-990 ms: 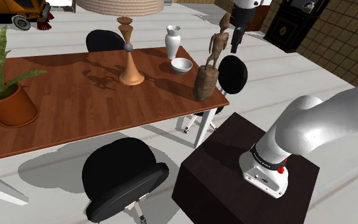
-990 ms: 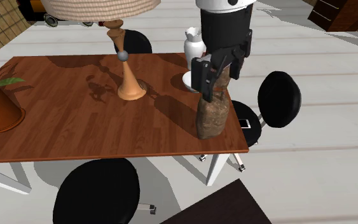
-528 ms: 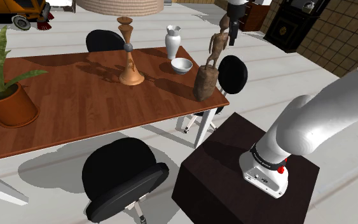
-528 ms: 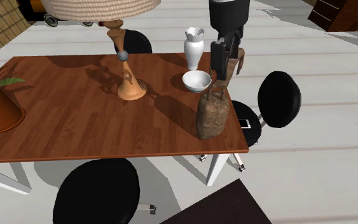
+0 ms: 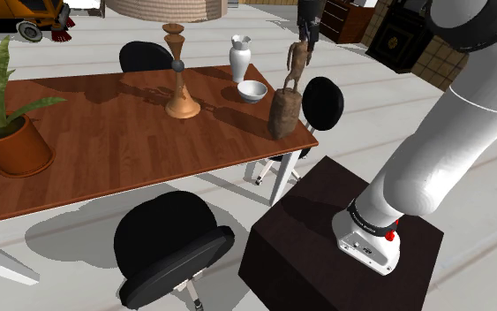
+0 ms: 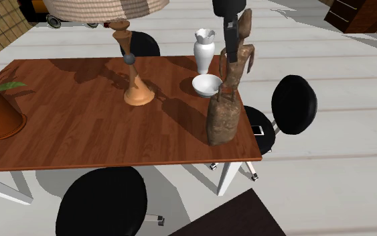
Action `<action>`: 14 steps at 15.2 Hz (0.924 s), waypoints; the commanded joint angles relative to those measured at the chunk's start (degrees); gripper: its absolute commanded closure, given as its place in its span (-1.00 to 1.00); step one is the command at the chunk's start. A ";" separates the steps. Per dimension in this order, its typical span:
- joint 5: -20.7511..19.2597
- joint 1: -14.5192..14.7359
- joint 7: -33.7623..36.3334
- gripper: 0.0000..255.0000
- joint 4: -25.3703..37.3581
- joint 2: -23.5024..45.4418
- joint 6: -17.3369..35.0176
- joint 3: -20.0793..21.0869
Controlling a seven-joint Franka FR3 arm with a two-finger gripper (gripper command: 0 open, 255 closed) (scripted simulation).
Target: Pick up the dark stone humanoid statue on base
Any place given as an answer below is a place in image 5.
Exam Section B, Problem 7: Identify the wooden lamp with woven shade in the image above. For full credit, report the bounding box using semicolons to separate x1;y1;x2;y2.
104;0;223;120

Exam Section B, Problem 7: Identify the dark wooden chest of drawers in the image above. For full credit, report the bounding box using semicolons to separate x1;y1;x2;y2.
319;0;376;45

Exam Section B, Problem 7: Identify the brown figure statue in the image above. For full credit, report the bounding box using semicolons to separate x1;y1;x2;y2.
267;41;313;140

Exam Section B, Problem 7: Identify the black cabinet with gold ornament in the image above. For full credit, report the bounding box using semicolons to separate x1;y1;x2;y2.
365;0;437;74

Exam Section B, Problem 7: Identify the white bowl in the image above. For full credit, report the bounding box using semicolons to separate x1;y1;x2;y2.
237;80;269;104

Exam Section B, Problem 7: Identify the dark brown robot stand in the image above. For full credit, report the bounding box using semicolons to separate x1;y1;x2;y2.
237;155;445;311

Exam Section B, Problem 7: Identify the white ceramic vase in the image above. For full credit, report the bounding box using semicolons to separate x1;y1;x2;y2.
229;34;252;84

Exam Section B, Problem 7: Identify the black office chair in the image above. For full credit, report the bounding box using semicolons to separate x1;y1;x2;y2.
243;76;345;186
113;190;237;311
118;41;175;73

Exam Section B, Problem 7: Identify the orange sweeper vehicle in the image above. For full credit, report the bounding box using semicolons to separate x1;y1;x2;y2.
0;0;76;43

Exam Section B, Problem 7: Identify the wooden table with white legs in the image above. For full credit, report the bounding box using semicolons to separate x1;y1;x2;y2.
0;63;320;286

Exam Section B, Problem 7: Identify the green plant in terracotta pot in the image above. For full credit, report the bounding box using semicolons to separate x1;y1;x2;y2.
0;19;67;179

